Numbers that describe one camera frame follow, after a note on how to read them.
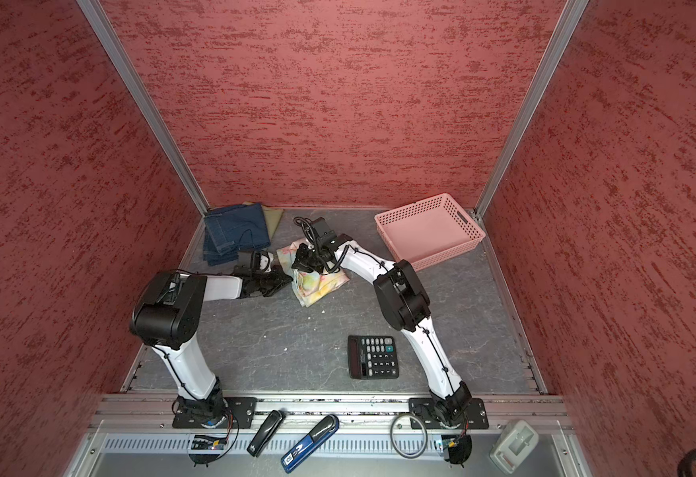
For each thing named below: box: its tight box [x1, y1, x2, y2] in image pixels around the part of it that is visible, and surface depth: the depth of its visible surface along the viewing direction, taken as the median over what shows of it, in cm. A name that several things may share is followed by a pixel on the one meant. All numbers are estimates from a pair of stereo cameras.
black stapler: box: [246, 409, 286, 459], surface depth 71 cm
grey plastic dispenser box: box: [489, 419, 539, 475], surface depth 69 cm
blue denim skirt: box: [202, 202, 272, 267], surface depth 107 cm
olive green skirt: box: [261, 204, 285, 240], surface depth 119 cm
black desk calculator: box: [348, 334, 400, 380], surface depth 83 cm
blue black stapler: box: [280, 414, 341, 475], surface depth 69 cm
